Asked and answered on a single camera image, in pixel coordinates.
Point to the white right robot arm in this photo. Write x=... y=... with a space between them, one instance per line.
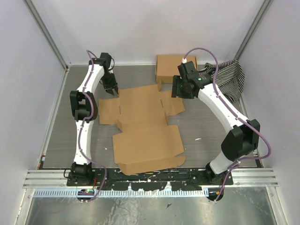
x=241 y=138

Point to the closed brown cardboard box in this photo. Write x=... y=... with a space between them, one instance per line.
x=167 y=67

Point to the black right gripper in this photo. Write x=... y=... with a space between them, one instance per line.
x=176 y=91

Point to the slotted cable duct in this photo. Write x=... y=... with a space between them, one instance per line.
x=75 y=192

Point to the striped cloth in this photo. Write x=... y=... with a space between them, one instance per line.
x=230 y=80

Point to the aluminium frame rail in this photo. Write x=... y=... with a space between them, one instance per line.
x=244 y=177

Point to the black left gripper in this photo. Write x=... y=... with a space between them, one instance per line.
x=113 y=85

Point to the brown cardboard box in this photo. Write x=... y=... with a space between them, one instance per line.
x=147 y=141
x=167 y=67

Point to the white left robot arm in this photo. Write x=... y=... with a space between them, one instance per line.
x=84 y=109

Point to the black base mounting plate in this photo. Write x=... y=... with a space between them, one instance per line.
x=182 y=178

